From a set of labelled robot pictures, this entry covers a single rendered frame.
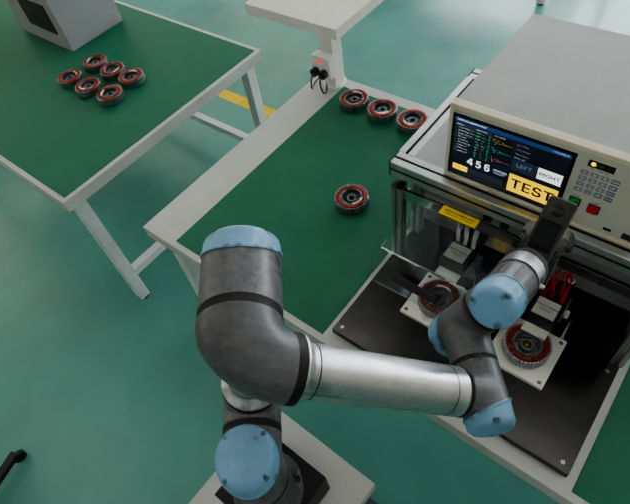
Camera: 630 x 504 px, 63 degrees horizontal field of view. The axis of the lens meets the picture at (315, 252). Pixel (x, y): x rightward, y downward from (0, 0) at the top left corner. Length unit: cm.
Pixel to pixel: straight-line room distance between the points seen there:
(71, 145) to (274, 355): 181
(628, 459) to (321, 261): 91
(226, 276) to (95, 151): 162
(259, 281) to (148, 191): 249
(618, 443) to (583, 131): 70
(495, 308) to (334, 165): 114
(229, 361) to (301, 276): 93
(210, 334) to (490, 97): 77
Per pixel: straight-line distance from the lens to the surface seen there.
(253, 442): 101
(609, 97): 121
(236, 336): 64
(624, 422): 144
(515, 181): 120
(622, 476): 139
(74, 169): 221
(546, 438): 135
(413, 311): 143
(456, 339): 87
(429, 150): 134
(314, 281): 153
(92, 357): 260
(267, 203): 177
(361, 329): 142
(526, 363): 136
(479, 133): 116
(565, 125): 112
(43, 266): 307
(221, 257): 70
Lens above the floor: 201
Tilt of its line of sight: 52 degrees down
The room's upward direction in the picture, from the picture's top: 12 degrees counter-clockwise
